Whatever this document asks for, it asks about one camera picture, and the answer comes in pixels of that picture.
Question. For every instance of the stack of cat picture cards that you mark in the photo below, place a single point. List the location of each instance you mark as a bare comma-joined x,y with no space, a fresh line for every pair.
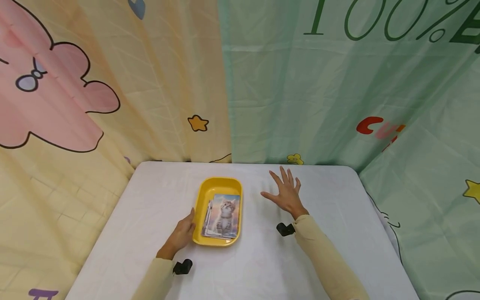
224,216

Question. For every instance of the person's right thumb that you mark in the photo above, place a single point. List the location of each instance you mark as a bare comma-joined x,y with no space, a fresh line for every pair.
269,196

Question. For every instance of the person's left fingers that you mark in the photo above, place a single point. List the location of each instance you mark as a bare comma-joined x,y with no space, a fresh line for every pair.
191,233

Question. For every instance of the person's right forearm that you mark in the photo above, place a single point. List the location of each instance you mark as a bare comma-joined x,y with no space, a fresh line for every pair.
326,258

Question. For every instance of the yellow plastic tray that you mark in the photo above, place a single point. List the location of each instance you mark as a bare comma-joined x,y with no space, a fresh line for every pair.
217,186

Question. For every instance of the person's left thumb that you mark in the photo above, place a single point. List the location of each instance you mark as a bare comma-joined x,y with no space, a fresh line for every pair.
191,215

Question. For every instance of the person's right ring finger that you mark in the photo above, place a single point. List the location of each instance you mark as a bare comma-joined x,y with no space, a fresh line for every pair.
291,176

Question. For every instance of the black wrist band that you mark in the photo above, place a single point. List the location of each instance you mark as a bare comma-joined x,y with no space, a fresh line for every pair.
182,266
285,229

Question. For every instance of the person's right index finger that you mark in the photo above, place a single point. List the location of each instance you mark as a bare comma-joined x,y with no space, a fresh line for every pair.
275,178

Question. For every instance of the person's right middle finger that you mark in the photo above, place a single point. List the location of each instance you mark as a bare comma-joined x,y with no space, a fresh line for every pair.
284,175

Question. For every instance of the person's right little finger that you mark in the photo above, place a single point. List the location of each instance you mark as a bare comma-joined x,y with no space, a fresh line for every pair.
297,184

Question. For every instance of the person's left forearm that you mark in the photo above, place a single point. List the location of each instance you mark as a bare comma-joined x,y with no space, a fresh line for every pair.
154,281

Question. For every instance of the person's left hand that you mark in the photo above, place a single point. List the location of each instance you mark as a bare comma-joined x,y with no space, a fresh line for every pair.
180,237

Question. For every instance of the person's right hand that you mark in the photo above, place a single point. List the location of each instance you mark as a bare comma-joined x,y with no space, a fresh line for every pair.
288,197

